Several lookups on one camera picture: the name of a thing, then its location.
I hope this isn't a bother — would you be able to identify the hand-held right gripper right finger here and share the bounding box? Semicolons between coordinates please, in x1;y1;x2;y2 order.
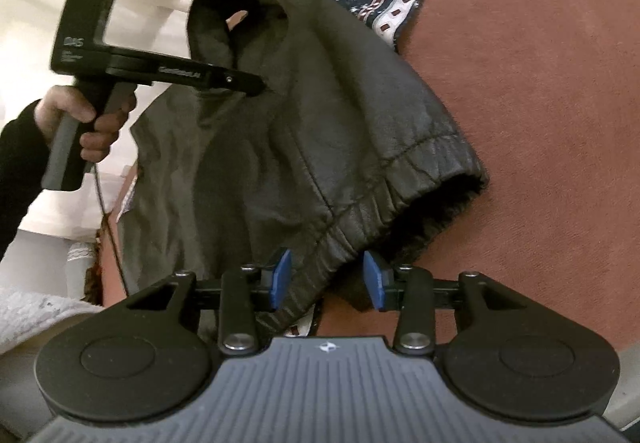
362;250;523;355

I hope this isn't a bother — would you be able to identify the white lace cloth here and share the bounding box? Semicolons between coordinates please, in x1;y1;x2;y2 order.
64;242;99;300

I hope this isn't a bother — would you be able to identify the black leather jacket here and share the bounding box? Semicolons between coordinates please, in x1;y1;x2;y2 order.
116;0;490;339

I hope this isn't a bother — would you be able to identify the person's left forearm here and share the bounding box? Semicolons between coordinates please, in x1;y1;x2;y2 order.
0;100;52;270

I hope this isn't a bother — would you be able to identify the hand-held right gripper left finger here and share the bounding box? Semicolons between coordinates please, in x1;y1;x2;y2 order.
120;248;293;357

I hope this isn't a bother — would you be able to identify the white fuzzy cloth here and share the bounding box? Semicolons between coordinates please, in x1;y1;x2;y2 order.
0;285;103;356

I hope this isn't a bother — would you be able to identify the person's left hand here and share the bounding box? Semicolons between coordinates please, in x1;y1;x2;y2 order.
34;85;137;164

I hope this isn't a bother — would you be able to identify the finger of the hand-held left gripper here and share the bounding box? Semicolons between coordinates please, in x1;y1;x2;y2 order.
149;54;267;97

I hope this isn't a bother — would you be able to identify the thin black cable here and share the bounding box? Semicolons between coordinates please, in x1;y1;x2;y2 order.
91;163;127;286

